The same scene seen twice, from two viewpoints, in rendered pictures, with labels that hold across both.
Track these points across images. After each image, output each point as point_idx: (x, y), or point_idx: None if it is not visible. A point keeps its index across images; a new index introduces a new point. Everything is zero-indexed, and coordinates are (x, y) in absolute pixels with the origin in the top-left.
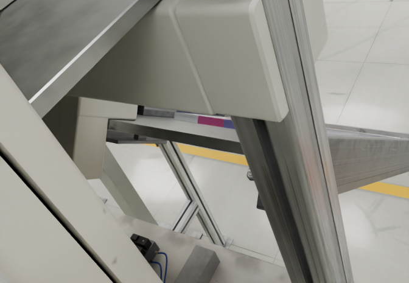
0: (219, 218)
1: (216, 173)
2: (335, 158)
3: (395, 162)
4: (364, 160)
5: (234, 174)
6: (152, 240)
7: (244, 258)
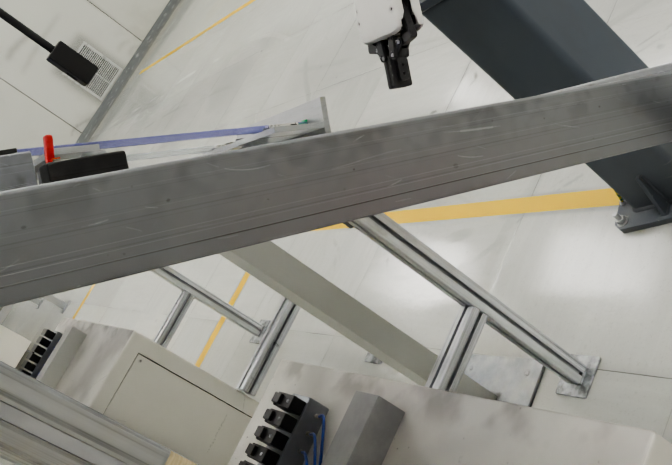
0: (573, 323)
1: (562, 238)
2: (85, 215)
3: (505, 150)
4: (267, 187)
5: (594, 229)
6: (321, 395)
7: (440, 397)
